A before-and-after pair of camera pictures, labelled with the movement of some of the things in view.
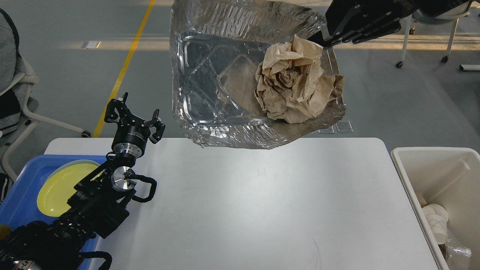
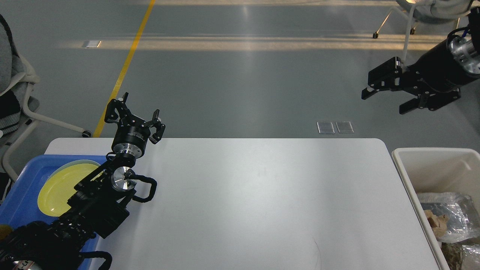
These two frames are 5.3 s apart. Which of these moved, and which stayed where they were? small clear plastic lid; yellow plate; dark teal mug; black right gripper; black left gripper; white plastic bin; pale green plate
Moved: black right gripper
Stayed: small clear plastic lid; white plastic bin; dark teal mug; black left gripper; yellow plate; pale green plate
